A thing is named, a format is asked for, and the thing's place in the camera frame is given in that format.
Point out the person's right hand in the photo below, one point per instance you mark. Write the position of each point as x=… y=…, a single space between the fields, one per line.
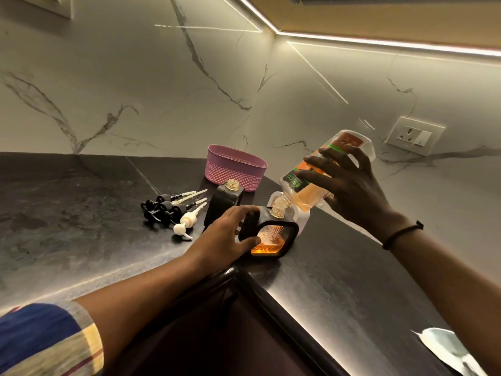
x=356 y=191

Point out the person's left hand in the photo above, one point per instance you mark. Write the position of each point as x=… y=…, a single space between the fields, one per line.
x=217 y=242

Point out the person's right middle finger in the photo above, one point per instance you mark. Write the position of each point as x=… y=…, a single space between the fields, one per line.
x=313 y=178

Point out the person's left thumb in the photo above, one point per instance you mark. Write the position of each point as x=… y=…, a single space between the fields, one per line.
x=249 y=244

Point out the person's right little finger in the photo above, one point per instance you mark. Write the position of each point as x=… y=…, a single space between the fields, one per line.
x=344 y=151

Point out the clear orange liquid refill pouch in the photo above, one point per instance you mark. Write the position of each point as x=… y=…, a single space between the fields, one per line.
x=307 y=196

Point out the black dispenser bottle with window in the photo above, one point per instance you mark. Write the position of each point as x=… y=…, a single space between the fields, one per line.
x=274 y=238

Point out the person's right forearm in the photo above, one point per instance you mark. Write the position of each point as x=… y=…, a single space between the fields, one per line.
x=454 y=285

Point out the person's left forearm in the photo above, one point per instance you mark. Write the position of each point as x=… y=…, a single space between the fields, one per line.
x=137 y=293

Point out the white dispenser bottle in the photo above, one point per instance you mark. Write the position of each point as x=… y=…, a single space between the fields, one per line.
x=302 y=221

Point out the white pump head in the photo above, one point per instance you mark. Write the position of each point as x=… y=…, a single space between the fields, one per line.
x=188 y=220

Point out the pink woven plastic basket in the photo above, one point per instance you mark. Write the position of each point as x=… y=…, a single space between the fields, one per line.
x=235 y=170

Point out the black pump head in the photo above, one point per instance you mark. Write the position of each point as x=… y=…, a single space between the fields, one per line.
x=179 y=211
x=167 y=206
x=162 y=198

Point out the dark wooden base cabinet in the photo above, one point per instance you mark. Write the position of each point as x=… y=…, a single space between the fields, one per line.
x=219 y=328

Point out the black wristband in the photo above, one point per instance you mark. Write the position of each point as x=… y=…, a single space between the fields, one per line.
x=403 y=232

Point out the LED light strip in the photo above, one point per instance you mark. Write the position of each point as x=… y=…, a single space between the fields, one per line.
x=391 y=43

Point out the torn clear plastic piece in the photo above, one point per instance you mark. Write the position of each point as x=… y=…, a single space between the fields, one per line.
x=446 y=346

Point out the plaid shirt sleeve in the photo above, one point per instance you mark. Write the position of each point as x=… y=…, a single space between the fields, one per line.
x=43 y=340

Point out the white wall socket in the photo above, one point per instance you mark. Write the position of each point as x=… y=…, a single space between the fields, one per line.
x=415 y=136

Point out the wooden wall cabinet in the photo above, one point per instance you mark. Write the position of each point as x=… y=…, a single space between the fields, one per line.
x=391 y=17

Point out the white wall switch plate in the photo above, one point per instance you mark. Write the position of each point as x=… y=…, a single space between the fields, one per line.
x=54 y=3

